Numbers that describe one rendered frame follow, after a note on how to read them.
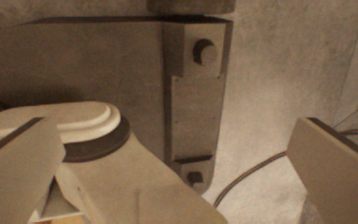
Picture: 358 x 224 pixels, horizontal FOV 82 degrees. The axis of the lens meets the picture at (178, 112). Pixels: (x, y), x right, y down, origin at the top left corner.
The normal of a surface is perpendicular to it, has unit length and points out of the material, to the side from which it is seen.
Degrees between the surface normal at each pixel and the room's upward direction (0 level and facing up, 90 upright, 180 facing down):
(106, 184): 90
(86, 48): 0
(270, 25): 0
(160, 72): 0
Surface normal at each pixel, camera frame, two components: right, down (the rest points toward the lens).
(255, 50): 0.22, 0.48
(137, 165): 0.01, -0.87
